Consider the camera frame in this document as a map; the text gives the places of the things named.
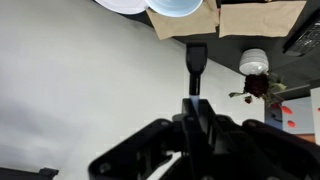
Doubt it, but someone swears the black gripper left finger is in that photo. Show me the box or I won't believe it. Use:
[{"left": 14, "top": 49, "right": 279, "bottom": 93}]
[{"left": 182, "top": 99, "right": 214, "bottom": 180}]

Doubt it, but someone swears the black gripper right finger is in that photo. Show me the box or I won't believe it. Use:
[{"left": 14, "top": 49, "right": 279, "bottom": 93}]
[{"left": 199, "top": 99, "right": 267, "bottom": 180}]

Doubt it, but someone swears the black and white marker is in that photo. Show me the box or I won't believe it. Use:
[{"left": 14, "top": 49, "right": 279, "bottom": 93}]
[{"left": 186, "top": 43, "right": 208, "bottom": 110}]

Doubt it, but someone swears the blue plastic cup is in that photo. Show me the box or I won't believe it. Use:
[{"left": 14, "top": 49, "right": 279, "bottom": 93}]
[{"left": 145, "top": 0, "right": 203, "bottom": 17}]

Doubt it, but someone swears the dark red rose bouquet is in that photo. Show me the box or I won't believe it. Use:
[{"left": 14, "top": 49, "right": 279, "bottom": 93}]
[{"left": 228, "top": 72, "right": 287, "bottom": 107}]

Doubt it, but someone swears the white flower vase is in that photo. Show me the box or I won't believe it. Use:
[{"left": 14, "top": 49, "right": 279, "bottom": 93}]
[{"left": 239, "top": 48, "right": 269, "bottom": 75}]

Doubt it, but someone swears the large brown paper napkin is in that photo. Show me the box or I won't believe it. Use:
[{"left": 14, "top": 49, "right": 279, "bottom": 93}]
[{"left": 219, "top": 0, "right": 307, "bottom": 38}]

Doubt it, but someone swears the folded brown paper napkin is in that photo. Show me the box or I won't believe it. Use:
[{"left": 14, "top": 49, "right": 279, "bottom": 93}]
[{"left": 146, "top": 0, "right": 219, "bottom": 40}]

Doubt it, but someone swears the white plate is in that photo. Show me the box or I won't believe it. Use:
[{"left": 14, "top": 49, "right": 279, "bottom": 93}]
[{"left": 94, "top": 0, "right": 148, "bottom": 15}]

